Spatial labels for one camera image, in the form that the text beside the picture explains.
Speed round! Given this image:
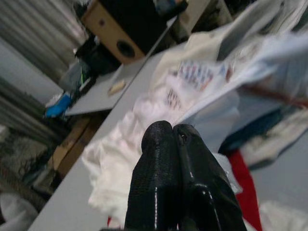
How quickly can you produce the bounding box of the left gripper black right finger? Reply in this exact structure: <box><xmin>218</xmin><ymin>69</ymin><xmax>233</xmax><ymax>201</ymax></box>
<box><xmin>173</xmin><ymin>124</ymin><xmax>245</xmax><ymax>231</ymax></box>

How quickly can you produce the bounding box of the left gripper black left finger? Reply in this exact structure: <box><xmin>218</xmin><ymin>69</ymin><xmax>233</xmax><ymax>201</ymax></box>
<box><xmin>125</xmin><ymin>120</ymin><xmax>180</xmax><ymax>231</ymax></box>

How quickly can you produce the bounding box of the red clothes hanger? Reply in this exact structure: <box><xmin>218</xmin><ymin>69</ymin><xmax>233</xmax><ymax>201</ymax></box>
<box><xmin>237</xmin><ymin>85</ymin><xmax>308</xmax><ymax>108</ymax></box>

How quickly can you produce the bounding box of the white shirt small logo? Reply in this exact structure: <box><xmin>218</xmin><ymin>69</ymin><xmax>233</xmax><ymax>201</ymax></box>
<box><xmin>154</xmin><ymin>31</ymin><xmax>308</xmax><ymax>130</ymax></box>

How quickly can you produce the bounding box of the red white printed shirt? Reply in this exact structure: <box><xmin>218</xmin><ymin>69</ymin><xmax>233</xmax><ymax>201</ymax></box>
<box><xmin>226</xmin><ymin>148</ymin><xmax>263</xmax><ymax>231</ymax></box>

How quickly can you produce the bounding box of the printed cardboard box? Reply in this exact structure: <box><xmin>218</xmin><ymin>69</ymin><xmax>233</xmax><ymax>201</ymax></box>
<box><xmin>47</xmin><ymin>117</ymin><xmax>93</xmax><ymax>180</ymax></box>

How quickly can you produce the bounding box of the small white desk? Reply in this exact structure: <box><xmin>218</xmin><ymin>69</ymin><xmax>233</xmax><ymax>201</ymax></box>
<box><xmin>64</xmin><ymin>16</ymin><xmax>180</xmax><ymax>116</ymax></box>

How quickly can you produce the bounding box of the blue plastic box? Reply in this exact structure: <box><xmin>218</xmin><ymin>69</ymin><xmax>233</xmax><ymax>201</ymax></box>
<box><xmin>45</xmin><ymin>92</ymin><xmax>72</xmax><ymax>118</ymax></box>

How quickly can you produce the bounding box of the black bag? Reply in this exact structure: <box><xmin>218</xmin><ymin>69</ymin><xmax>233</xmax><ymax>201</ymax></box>
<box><xmin>73</xmin><ymin>38</ymin><xmax>121</xmax><ymax>76</ymax></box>

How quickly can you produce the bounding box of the wooden speaker black front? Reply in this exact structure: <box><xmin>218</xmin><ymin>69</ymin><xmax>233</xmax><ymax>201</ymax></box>
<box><xmin>80</xmin><ymin>0</ymin><xmax>170</xmax><ymax>65</ymax></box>

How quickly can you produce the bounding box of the light grey pleated curtain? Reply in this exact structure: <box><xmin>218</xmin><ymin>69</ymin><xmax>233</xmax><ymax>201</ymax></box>
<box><xmin>0</xmin><ymin>0</ymin><xmax>91</xmax><ymax>73</ymax></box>

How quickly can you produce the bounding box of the white table black frame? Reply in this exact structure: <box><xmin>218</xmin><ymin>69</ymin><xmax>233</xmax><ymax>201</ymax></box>
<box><xmin>31</xmin><ymin>51</ymin><xmax>308</xmax><ymax>231</ymax></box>

